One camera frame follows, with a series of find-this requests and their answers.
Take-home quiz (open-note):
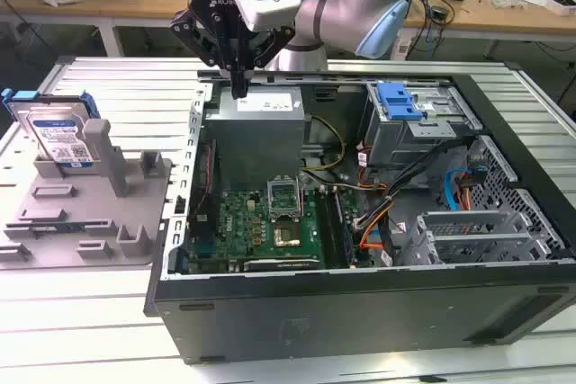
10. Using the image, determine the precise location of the black graphics card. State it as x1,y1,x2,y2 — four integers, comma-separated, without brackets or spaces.
242,257,323,273

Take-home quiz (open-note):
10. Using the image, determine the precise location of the CPU socket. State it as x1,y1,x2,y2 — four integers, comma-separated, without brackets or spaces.
271,218,303,250

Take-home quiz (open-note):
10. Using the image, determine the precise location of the blue plastic drive latch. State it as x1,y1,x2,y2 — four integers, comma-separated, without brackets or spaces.
376,81,428,122

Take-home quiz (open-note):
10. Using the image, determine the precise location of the black RAM stick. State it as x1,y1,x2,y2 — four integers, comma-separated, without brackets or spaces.
330,188,356,268

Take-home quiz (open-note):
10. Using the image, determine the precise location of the black cable bundle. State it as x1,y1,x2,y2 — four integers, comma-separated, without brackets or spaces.
353,134,478,232

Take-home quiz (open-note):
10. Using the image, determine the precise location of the grey plastic parts rack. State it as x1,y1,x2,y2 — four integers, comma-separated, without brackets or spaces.
0,119,176,272

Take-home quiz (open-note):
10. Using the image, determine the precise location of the small open white box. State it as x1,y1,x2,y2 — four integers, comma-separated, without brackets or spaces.
543,0,576,17

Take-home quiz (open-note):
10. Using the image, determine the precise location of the red black wire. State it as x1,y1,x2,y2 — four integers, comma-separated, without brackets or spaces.
188,140,213,223

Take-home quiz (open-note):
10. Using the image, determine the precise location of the hard disk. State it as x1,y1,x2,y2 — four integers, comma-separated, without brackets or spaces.
0,88,101,168

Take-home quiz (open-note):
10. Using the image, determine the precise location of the grey power supply unit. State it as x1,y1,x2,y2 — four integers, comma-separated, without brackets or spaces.
202,85,312,192

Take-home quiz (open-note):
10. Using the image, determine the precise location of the thin blue cable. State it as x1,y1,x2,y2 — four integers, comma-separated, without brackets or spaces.
425,4,445,61

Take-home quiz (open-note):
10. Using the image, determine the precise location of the grey metal disk bay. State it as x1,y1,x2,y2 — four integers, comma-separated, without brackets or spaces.
400,210,566,266

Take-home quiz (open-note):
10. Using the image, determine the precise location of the black open PC case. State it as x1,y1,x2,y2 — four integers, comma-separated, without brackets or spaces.
142,69,576,365

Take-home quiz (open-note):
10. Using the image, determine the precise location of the multicoloured disk power wire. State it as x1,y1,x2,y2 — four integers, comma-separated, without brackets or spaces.
454,152,490,213

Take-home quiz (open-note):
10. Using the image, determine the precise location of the orange wire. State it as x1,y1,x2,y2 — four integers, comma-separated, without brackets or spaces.
358,203,398,250

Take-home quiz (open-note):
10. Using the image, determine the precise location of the yellow black wire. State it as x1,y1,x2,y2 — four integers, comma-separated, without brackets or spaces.
301,114,347,174

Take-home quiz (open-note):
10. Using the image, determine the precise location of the blue data wire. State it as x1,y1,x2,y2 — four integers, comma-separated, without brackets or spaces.
443,168,473,213

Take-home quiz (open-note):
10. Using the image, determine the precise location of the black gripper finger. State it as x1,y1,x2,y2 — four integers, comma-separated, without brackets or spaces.
169,9,242,99
240,27,295,99

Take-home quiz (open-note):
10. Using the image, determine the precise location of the metal CPU socket cover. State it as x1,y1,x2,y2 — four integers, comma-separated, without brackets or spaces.
266,174,302,223

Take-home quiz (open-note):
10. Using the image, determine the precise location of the green motherboard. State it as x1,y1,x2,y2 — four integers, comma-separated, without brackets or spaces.
187,185,374,273

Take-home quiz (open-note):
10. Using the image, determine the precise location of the grey metal drive cage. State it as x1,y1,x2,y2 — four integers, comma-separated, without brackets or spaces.
361,82,482,170

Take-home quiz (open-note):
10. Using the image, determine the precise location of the wooden desk white frame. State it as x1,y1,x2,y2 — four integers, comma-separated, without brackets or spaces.
0,0,576,61

